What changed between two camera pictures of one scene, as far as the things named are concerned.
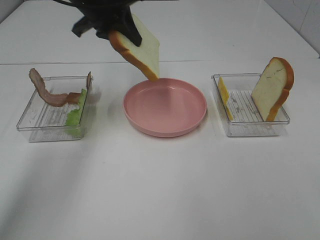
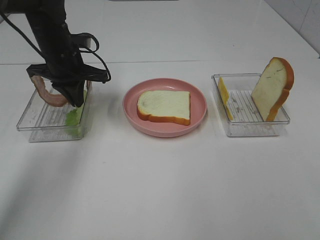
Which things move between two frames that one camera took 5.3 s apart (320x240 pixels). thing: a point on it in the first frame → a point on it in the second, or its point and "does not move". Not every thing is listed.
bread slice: (146, 57) → (165, 106)
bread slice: (273, 87) does not move
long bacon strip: (53, 99) does not move
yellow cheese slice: (225, 95) does not move
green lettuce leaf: (72, 126) does not move
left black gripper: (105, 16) → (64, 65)
